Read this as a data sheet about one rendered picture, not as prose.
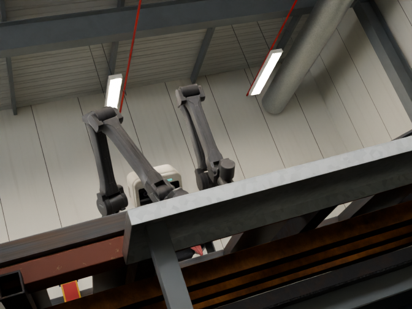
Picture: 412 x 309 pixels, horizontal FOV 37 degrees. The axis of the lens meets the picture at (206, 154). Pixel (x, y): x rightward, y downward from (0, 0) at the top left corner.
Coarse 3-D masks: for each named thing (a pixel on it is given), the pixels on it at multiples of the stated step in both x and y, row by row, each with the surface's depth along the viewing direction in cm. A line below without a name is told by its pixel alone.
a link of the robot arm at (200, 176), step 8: (184, 88) 256; (192, 88) 257; (184, 96) 256; (184, 112) 263; (192, 120) 260; (192, 128) 259; (192, 136) 260; (200, 144) 258; (200, 152) 257; (200, 160) 256; (200, 168) 256; (200, 176) 253; (200, 184) 254; (208, 184) 253
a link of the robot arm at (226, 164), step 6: (222, 162) 234; (228, 162) 235; (234, 162) 235; (222, 168) 233; (228, 168) 232; (234, 168) 234; (210, 174) 243; (216, 174) 241; (222, 174) 235; (228, 174) 234; (216, 180) 243
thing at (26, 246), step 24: (384, 192) 191; (408, 192) 203; (120, 216) 140; (336, 216) 221; (24, 240) 134; (48, 240) 135; (72, 240) 136; (96, 240) 139; (240, 240) 186; (264, 240) 198; (0, 264) 132; (192, 264) 204; (96, 288) 181
